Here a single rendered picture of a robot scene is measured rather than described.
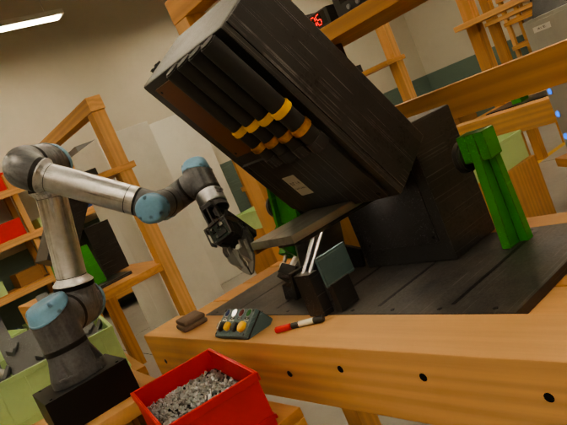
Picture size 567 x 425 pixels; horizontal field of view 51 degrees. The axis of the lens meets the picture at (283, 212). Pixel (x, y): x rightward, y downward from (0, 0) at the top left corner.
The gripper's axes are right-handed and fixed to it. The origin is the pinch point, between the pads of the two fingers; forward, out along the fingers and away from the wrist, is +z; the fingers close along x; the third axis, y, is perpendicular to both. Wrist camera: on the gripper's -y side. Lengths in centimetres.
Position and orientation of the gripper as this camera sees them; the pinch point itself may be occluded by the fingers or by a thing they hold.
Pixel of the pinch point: (251, 270)
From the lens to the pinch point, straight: 151.4
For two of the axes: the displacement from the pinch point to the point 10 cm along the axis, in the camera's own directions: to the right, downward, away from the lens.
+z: 4.5, 7.9, -4.2
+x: 7.5, -5.8, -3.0
